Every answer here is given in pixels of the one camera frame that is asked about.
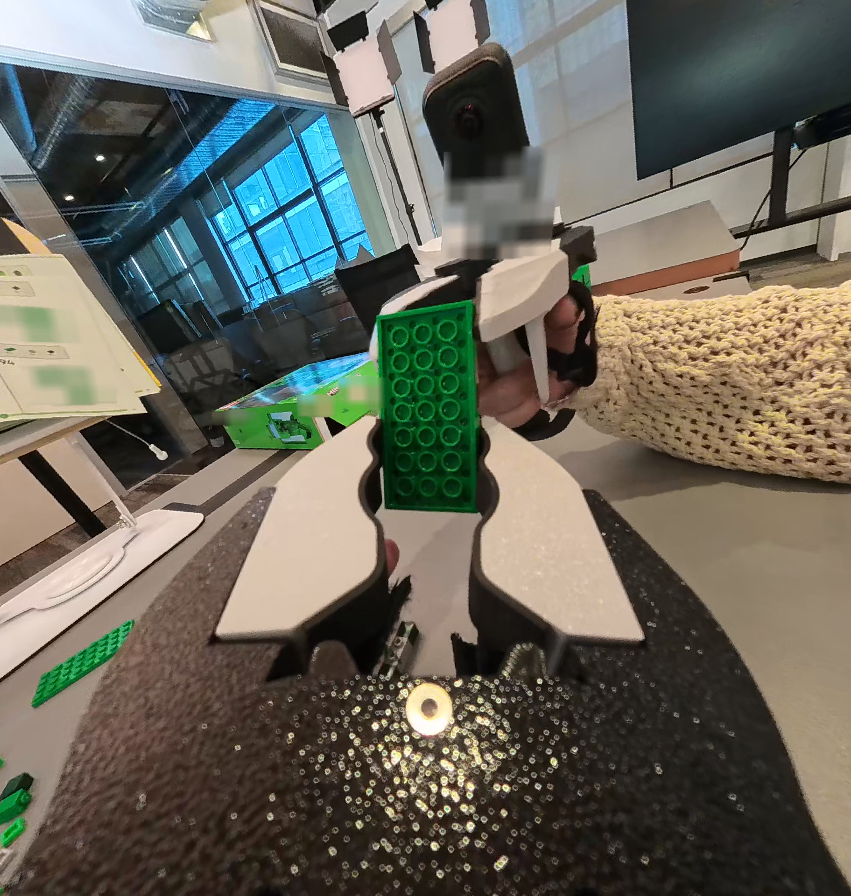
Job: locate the ceiling vent grille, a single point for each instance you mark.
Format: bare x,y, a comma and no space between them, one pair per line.
292,35

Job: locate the black light stand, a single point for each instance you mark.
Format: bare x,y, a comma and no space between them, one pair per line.
397,175

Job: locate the lego instruction booklet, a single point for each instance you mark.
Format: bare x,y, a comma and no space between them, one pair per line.
47,336

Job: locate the person's left hand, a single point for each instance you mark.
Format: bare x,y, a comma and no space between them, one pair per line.
392,554

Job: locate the studio light panel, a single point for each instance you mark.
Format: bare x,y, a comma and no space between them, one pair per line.
460,31
366,80

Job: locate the black box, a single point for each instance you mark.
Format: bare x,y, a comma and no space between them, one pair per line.
376,280

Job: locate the pile of small green bricks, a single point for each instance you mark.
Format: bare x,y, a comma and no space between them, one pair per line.
5,798

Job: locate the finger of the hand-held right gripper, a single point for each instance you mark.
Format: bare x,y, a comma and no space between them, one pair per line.
411,294
523,294

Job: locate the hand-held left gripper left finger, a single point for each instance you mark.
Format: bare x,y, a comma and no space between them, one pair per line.
306,560

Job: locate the person's right forearm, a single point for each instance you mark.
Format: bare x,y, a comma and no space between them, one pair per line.
733,378

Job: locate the black screen stand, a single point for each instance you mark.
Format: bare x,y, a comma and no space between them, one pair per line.
782,182

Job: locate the green lego tiled panel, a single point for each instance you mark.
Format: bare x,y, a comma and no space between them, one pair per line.
431,406

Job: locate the white table mat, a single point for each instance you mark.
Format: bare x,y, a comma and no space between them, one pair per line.
166,532

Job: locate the large dark wall screen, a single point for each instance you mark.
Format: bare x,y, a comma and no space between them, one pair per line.
733,70

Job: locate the person's right hand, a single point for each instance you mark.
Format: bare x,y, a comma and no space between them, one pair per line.
509,388

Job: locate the white booklet stand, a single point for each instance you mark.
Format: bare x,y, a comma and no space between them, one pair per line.
68,560

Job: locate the long green lego plate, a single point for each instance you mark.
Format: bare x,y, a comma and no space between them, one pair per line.
82,665

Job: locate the green lego set box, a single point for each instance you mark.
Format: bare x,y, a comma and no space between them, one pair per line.
292,413

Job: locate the neighbouring wooden desk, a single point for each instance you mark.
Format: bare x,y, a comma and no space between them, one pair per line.
40,448

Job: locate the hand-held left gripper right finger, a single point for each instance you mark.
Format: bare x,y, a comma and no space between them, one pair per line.
551,560

